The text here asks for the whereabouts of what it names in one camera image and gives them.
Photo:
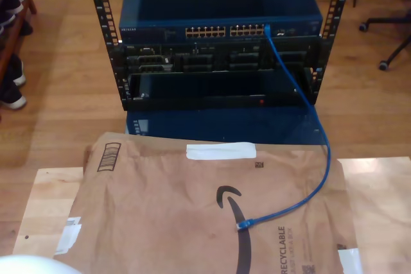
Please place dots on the blue cabinet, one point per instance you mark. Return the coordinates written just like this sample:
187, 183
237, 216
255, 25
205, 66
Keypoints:
224, 126

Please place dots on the white shipping label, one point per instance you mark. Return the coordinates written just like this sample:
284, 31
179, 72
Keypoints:
69, 238

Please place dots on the black office chair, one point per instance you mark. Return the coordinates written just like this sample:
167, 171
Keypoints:
395, 30

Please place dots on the brown packing paper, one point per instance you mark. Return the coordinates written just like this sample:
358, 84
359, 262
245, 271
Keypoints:
160, 216

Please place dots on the long white tape strip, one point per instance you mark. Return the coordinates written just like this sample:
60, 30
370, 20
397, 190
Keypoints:
221, 151

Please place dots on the blue network switch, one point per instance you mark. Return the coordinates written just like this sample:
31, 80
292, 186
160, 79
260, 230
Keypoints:
218, 1

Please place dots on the plain black shoe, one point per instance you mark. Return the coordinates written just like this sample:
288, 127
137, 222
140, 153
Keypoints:
26, 27

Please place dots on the black rack server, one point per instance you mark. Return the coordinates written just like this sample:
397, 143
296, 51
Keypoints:
221, 54

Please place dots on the black rack shelf tray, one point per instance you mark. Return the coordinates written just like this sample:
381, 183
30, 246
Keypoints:
208, 100

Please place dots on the black rack frame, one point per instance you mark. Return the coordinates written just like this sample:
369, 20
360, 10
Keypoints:
102, 14

